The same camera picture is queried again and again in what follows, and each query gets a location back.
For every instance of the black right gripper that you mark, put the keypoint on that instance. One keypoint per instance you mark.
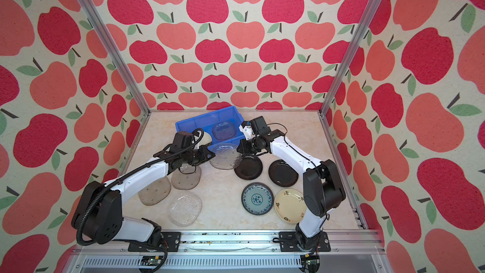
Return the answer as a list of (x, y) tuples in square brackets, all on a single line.
[(242, 148)]

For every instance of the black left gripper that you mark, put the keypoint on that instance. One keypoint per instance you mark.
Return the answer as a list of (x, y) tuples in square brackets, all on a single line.
[(203, 150)]

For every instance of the smoky glass plate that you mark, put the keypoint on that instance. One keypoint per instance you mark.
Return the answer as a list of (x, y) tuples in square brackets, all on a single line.
[(226, 157), (155, 192)]

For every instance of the clear ribbed glass plate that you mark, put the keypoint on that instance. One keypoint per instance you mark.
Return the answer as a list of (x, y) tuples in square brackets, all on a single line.
[(224, 130)]

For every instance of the clear textured glass plate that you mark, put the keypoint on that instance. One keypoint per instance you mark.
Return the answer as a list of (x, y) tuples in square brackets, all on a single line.
[(185, 209)]

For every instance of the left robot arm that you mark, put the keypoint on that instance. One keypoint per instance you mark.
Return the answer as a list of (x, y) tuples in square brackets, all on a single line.
[(99, 219)]

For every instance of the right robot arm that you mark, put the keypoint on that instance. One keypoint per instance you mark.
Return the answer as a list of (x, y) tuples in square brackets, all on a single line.
[(323, 189)]

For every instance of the smoky glass plate under arm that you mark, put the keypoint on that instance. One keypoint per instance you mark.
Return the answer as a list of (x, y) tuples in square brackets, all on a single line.
[(186, 177)]

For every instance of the blue plastic bin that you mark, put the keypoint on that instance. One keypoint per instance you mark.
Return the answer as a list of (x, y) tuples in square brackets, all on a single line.
[(207, 120)]

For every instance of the black plate left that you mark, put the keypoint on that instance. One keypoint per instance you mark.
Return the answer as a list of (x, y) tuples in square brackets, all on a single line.
[(249, 168)]

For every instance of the black plate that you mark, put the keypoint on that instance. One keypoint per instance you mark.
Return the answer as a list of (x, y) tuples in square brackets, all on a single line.
[(249, 168), (282, 174)]

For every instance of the black plate right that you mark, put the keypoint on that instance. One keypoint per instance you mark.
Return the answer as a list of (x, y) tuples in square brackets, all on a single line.
[(282, 174)]

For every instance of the blue patterned plate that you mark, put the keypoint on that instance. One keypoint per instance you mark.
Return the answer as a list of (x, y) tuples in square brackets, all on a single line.
[(257, 199)]

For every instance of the cream yellow plate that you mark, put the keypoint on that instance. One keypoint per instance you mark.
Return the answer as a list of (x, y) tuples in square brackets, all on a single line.
[(290, 205)]

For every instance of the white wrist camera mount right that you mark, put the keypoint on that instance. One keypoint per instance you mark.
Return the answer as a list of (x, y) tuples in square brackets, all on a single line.
[(247, 130)]

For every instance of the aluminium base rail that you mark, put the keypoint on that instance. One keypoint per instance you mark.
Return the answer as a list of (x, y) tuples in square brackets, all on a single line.
[(237, 251)]

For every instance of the aluminium frame post left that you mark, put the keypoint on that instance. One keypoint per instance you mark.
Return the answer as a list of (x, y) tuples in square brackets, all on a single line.
[(109, 43)]

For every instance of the aluminium frame post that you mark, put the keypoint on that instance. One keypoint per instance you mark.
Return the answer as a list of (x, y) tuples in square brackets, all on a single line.
[(362, 28), (109, 43)]

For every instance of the aluminium frame post right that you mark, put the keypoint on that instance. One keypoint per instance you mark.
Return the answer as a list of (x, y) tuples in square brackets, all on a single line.
[(362, 28)]

